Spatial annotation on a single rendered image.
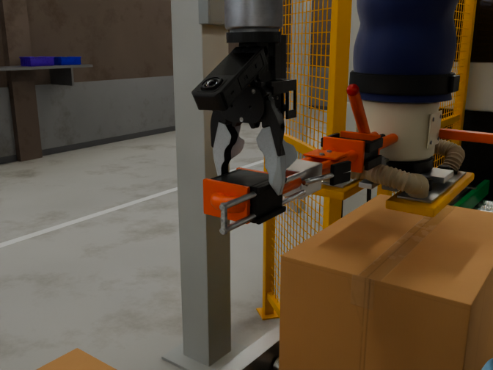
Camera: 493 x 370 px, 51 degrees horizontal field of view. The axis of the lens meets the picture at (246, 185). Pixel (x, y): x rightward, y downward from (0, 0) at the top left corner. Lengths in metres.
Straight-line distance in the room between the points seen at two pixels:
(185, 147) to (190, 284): 0.61
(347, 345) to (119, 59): 7.11
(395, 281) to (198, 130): 1.21
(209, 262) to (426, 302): 1.32
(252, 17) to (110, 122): 7.25
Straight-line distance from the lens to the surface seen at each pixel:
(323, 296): 1.15
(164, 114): 8.64
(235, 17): 0.68
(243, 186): 0.67
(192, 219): 2.20
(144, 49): 8.32
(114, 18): 7.95
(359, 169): 0.97
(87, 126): 7.63
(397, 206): 1.10
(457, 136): 1.24
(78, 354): 1.64
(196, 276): 2.29
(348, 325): 1.15
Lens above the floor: 1.40
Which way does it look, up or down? 15 degrees down
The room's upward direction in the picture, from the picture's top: straight up
